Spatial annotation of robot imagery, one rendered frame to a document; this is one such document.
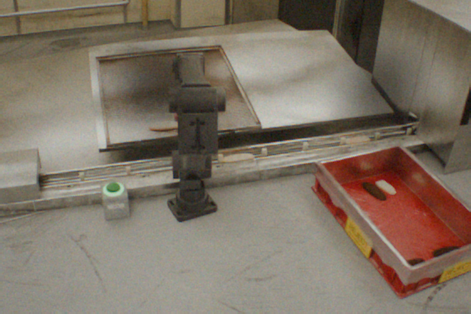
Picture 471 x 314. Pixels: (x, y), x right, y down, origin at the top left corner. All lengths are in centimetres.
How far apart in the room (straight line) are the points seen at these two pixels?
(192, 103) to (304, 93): 93
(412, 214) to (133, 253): 79
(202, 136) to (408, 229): 70
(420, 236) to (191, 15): 392
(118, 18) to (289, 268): 421
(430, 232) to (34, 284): 105
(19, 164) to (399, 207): 111
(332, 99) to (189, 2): 326
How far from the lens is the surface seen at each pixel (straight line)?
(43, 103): 198
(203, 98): 93
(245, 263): 123
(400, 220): 144
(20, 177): 140
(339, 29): 243
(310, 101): 177
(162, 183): 140
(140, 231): 131
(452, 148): 164
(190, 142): 94
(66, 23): 514
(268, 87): 180
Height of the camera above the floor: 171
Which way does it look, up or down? 32 degrees down
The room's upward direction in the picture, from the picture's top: 3 degrees clockwise
